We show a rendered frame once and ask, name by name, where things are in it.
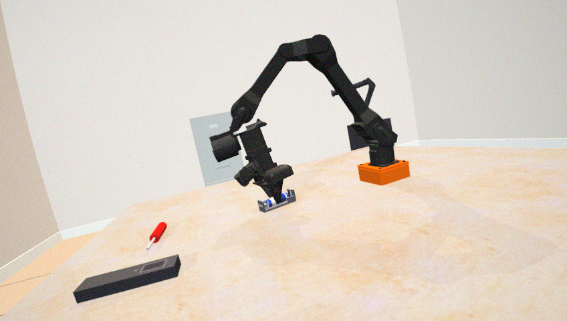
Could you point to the blue and white battery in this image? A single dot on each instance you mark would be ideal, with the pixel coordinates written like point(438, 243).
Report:
point(271, 202)

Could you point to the red-handled screwdriver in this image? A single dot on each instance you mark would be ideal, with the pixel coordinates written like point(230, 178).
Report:
point(157, 234)

